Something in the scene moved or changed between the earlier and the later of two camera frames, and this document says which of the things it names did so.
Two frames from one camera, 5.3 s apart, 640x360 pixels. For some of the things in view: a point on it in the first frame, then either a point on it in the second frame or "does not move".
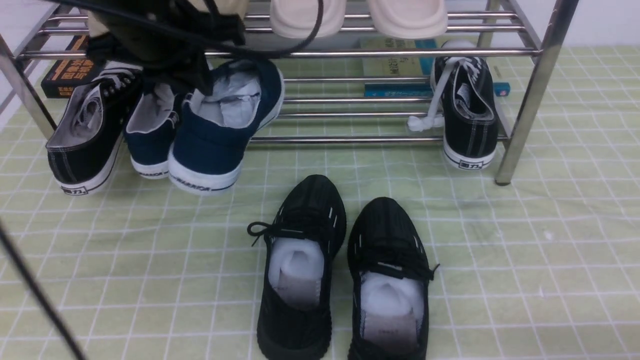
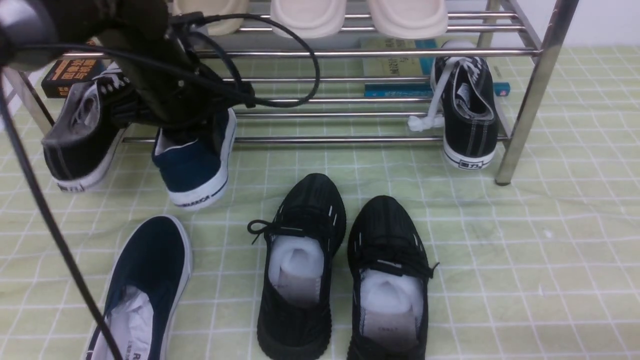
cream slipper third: (297, 19) does not move
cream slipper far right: (408, 19) does not move
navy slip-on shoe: (150, 130) to (193, 160)
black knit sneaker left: (295, 315) does not move
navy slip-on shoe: (213, 130) to (147, 293)
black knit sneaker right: (390, 272) does not move
